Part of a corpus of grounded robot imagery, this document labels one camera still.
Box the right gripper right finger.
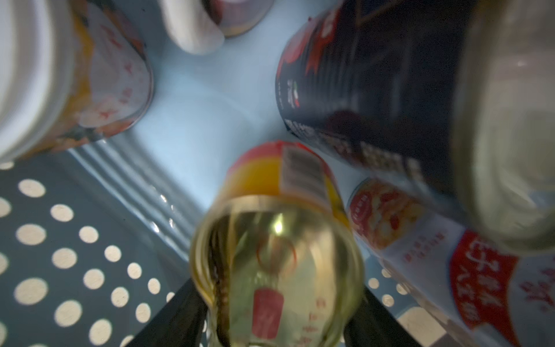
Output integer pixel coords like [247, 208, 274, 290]
[343, 286, 421, 347]

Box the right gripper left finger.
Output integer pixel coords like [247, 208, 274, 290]
[127, 279, 208, 347]

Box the gold oval sardine tin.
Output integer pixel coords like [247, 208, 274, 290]
[189, 141, 364, 346]

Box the white lid can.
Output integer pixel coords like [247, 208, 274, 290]
[347, 179, 554, 346]
[1, 1, 154, 161]
[158, 0, 274, 55]

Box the light blue plastic basket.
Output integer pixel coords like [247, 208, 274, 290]
[0, 0, 460, 347]

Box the silver top dark can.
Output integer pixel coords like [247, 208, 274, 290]
[275, 1, 554, 254]

